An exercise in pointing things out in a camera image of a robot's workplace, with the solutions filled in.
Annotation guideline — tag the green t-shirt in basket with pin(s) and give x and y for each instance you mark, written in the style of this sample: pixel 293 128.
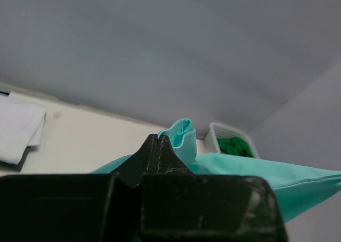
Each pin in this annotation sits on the green t-shirt in basket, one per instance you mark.
pixel 234 146

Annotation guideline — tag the teal t-shirt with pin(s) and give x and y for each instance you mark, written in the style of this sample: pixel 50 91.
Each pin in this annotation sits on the teal t-shirt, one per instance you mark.
pixel 225 193

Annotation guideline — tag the white plastic basket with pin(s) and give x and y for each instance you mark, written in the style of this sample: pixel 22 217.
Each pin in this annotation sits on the white plastic basket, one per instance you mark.
pixel 217 130

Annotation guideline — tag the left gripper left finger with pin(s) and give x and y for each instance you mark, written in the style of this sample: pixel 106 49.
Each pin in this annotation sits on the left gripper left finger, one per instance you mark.
pixel 131 170

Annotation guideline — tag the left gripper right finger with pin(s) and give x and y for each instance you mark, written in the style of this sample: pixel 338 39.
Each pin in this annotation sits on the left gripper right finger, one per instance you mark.
pixel 167 161

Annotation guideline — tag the folded white t-shirt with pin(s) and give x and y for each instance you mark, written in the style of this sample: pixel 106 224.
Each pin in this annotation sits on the folded white t-shirt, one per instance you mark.
pixel 21 127

